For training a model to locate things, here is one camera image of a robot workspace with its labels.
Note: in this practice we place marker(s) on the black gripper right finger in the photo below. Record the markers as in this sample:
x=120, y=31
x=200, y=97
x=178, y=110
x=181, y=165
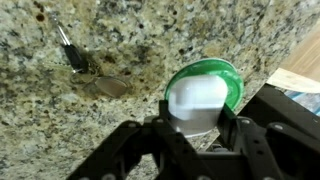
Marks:
x=253, y=146

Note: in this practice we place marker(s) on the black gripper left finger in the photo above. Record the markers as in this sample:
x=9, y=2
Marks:
x=133, y=150

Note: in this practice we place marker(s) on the white and green bottle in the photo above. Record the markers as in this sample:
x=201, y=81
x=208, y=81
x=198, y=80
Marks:
x=200, y=96

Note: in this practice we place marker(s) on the silver oval key tag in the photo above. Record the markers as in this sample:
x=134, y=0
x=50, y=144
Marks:
x=111, y=86

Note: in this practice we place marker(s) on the large black box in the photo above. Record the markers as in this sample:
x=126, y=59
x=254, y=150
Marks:
x=283, y=106

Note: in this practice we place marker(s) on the black-headed key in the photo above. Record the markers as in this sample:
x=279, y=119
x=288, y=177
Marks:
x=73, y=55

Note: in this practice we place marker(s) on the light wooden board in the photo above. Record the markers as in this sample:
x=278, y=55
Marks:
x=303, y=66

